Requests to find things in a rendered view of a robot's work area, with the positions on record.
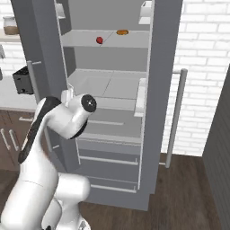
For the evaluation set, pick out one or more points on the grey fridge door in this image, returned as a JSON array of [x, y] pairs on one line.
[[161, 90], [45, 45]]

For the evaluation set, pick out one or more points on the white door bin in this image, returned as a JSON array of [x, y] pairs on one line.
[[145, 13], [62, 15], [140, 99]]

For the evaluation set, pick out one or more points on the orange-brown bread roll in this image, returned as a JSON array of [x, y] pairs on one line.
[[122, 32]]

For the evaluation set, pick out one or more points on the brown wooden base cabinet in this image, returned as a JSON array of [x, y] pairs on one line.
[[12, 140]]

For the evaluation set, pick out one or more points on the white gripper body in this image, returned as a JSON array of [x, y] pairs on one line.
[[67, 95]]

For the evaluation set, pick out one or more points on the grey fridge drawer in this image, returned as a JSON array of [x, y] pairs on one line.
[[113, 179], [116, 122], [110, 154]]

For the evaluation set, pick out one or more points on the white fridge shelf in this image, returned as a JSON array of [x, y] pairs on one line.
[[125, 40], [116, 85]]

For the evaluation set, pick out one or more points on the black toaster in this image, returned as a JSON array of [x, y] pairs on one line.
[[23, 79]]

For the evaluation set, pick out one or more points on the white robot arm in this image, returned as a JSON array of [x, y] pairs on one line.
[[36, 167]]

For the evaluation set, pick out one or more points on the grey fridge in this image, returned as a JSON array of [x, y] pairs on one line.
[[113, 134]]

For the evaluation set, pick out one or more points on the pale wall shelf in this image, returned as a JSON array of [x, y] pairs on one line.
[[9, 37]]

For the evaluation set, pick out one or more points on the glass jar with brown contents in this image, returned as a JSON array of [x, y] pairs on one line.
[[10, 25]]

